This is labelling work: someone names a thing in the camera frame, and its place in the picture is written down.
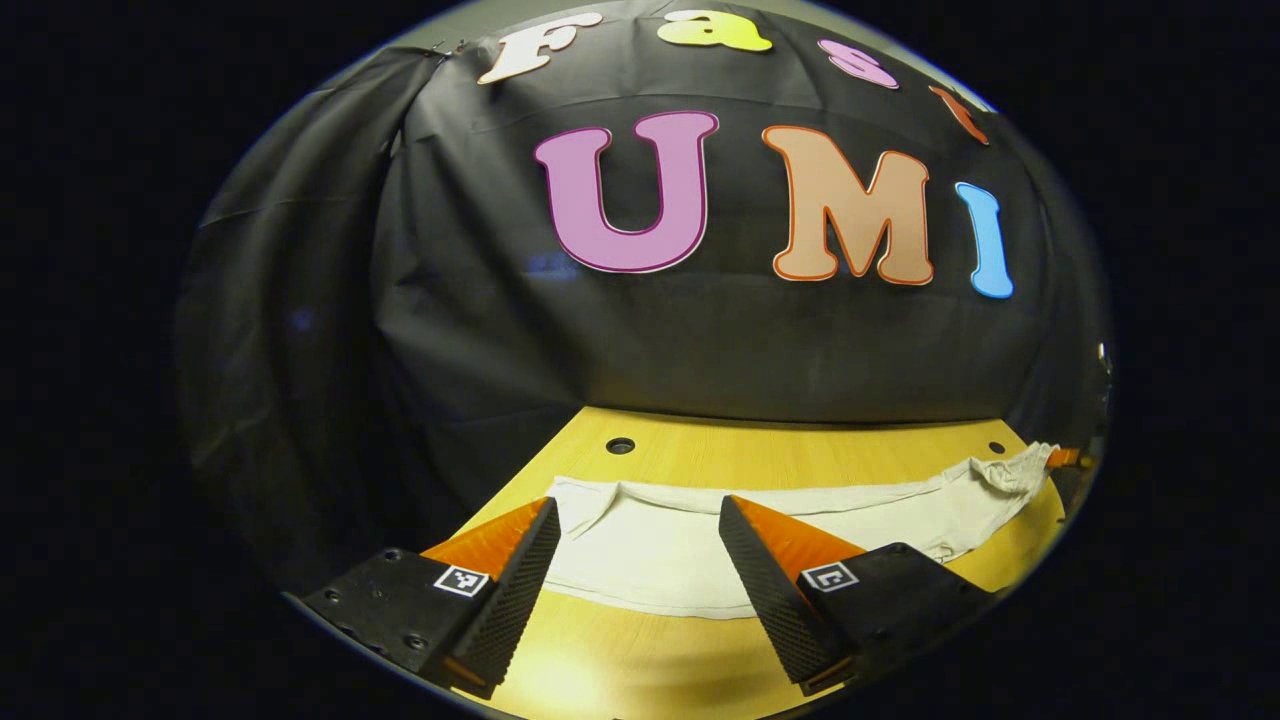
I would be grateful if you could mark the white jeans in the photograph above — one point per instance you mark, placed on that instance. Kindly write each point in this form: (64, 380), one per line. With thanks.
(650, 550)

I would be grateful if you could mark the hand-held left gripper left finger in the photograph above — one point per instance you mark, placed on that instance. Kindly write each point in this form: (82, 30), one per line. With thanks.
(515, 600)

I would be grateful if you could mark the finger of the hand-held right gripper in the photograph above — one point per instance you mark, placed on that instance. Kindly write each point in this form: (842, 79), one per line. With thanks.
(1063, 458)

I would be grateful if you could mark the black backdrop cloth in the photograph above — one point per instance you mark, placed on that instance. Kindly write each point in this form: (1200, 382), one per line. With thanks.
(700, 340)

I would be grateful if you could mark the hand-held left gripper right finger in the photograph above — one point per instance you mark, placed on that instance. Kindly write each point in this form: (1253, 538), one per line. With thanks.
(765, 600)

